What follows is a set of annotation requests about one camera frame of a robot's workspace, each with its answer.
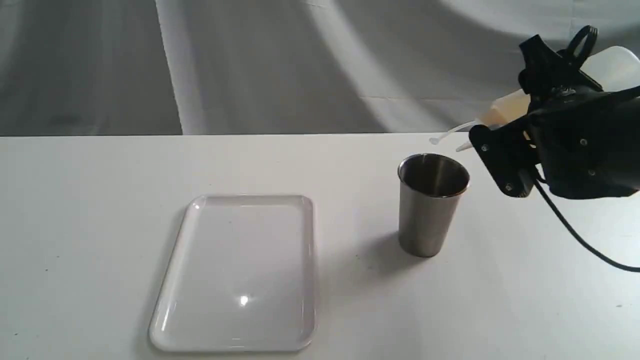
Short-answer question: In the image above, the white plastic tray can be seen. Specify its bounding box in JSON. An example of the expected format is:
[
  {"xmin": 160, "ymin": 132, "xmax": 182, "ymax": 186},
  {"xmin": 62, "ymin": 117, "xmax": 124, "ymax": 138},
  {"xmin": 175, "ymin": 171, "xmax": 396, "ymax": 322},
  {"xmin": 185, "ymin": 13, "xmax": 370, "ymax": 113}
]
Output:
[{"xmin": 148, "ymin": 194, "xmax": 317, "ymax": 353}]

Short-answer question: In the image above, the grey fabric backdrop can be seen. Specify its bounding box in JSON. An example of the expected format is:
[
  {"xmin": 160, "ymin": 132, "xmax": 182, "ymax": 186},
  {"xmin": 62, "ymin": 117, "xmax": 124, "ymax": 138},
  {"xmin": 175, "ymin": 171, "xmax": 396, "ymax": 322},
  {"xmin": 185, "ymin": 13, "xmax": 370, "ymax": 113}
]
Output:
[{"xmin": 0, "ymin": 0, "xmax": 639, "ymax": 137}]

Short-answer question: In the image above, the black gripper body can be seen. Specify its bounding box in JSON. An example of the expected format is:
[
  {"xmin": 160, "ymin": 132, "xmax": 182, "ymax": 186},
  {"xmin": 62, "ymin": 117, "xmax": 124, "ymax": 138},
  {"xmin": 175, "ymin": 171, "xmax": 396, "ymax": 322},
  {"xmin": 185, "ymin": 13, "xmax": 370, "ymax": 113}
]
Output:
[{"xmin": 469, "ymin": 88, "xmax": 640, "ymax": 199}]

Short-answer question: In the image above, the black cable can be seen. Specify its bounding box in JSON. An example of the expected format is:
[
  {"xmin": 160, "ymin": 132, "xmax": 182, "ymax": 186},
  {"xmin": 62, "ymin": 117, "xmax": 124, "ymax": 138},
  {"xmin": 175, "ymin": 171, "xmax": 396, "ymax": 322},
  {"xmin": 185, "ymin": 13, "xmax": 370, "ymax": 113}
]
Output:
[{"xmin": 530, "ymin": 25, "xmax": 640, "ymax": 273}]

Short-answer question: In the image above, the stainless steel cup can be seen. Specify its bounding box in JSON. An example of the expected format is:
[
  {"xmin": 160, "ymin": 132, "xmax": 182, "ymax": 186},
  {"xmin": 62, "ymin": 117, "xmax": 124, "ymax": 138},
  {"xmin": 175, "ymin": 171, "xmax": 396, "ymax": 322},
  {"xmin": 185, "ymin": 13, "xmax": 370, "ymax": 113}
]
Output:
[{"xmin": 397, "ymin": 153, "xmax": 470, "ymax": 258}]

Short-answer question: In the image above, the clear plastic squeeze bottle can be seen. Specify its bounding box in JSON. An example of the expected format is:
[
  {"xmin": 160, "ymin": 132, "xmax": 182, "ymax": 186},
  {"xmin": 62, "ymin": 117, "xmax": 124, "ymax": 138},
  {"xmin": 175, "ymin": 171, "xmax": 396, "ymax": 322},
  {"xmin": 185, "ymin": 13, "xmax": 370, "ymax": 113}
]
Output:
[{"xmin": 429, "ymin": 46, "xmax": 640, "ymax": 145}]

